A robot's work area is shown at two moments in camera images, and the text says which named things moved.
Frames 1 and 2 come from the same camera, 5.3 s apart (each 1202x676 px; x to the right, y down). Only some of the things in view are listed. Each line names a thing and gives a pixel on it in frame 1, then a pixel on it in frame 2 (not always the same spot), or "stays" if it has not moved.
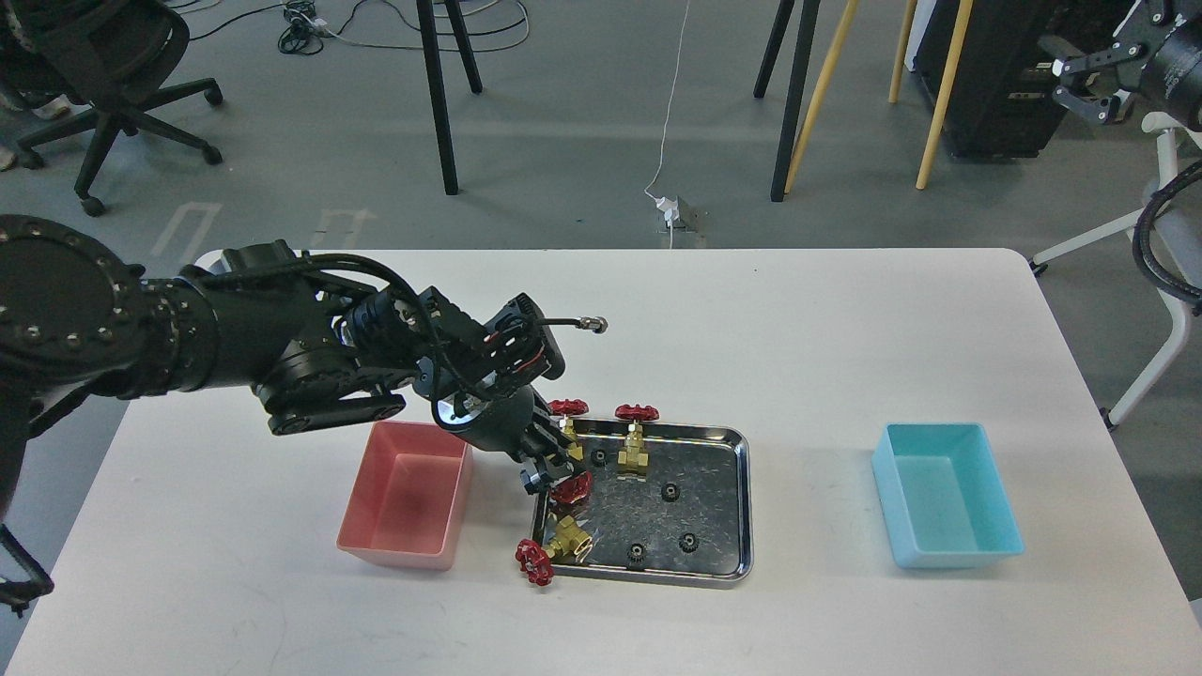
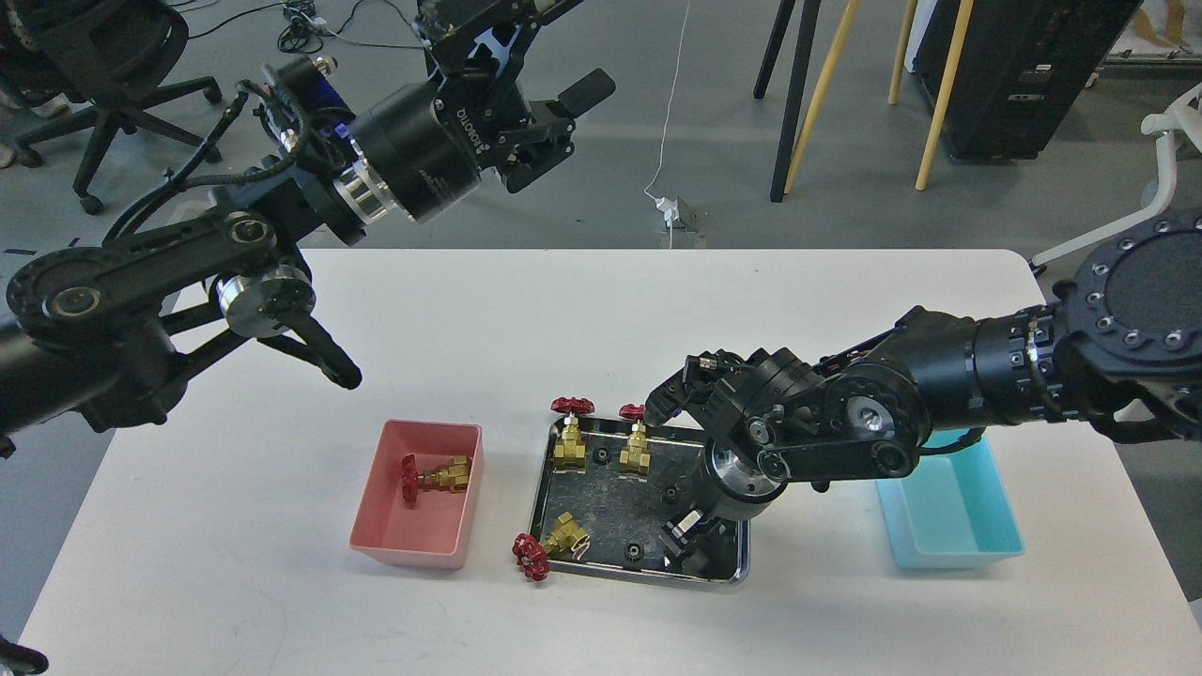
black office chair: [112, 55] stays
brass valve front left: [570, 544] stays
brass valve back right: [634, 458] stays
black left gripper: [504, 420] → [427, 141]
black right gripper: [1172, 60] → [736, 488]
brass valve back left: [567, 407] stays
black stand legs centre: [795, 85] stays
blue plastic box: [943, 497] stays
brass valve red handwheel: [572, 489] → [454, 477]
